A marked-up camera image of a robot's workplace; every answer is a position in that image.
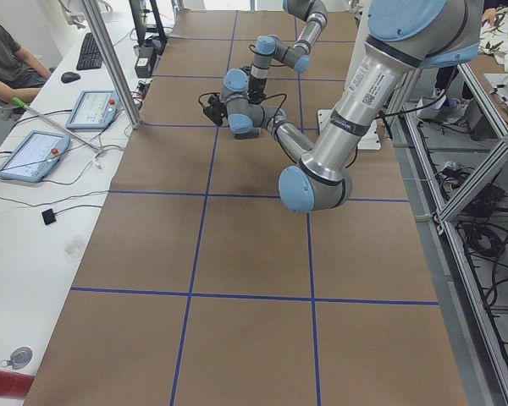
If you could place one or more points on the seated person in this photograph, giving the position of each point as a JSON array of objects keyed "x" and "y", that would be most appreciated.
[{"x": 22, "y": 74}]

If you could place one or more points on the aluminium frame post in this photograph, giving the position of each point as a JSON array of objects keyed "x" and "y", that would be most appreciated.
[{"x": 111, "y": 60}]

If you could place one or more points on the round metal disc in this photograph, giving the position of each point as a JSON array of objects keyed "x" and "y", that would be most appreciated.
[{"x": 18, "y": 359}]

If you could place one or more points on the upper teach pendant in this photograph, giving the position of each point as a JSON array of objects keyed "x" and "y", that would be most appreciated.
[{"x": 94, "y": 110}]

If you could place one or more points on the metal rod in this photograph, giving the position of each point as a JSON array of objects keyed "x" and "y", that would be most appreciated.
[{"x": 54, "y": 124}]

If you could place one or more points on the black box with label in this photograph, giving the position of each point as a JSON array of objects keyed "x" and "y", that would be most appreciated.
[{"x": 145, "y": 62}]

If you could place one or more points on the teach pendant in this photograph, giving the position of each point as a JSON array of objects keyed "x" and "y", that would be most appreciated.
[
  {"x": 94, "y": 110},
  {"x": 35, "y": 157}
]

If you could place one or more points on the red cylinder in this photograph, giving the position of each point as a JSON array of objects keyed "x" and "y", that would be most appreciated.
[{"x": 14, "y": 385}]

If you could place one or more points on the small black square pad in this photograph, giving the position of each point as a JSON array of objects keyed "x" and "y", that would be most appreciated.
[{"x": 49, "y": 216}]

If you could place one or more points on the lower teach pendant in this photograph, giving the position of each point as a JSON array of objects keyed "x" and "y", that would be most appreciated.
[{"x": 35, "y": 157}]

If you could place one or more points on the black keyboard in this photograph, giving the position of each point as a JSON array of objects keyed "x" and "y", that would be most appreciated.
[{"x": 90, "y": 56}]

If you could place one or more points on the black computer mouse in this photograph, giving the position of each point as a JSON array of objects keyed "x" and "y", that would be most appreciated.
[{"x": 69, "y": 77}]

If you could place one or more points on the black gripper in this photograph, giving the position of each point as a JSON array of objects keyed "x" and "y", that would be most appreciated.
[{"x": 257, "y": 87}]

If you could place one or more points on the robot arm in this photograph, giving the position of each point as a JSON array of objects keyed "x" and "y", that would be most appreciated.
[
  {"x": 402, "y": 36},
  {"x": 296, "y": 56}
]

